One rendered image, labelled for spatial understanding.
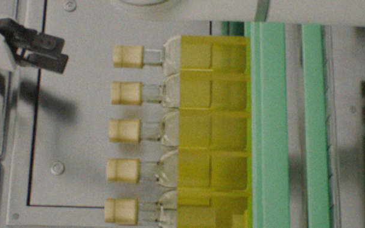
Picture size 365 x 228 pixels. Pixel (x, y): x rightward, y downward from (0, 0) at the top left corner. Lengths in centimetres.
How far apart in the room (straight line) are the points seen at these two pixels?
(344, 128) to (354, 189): 8
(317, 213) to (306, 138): 10
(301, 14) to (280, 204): 30
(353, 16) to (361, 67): 28
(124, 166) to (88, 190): 15
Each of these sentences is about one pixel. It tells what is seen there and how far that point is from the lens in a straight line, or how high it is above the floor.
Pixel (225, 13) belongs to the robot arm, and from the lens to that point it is 73.
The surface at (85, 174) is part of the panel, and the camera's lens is 123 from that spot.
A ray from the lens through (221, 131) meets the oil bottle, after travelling 109.
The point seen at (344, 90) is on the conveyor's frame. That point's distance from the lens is 99.
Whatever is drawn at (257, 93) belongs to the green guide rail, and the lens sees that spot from 107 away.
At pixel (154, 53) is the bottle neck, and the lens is 114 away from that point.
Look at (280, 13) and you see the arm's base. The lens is 72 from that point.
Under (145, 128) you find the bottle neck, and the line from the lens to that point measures 110.
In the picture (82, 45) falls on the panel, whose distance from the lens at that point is 130.
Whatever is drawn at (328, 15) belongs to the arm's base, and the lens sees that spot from 73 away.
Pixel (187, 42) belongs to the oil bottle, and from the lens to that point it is 113.
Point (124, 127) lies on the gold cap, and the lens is 109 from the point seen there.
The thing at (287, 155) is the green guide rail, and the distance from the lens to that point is 97.
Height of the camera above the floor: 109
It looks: 2 degrees down
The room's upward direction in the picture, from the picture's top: 88 degrees counter-clockwise
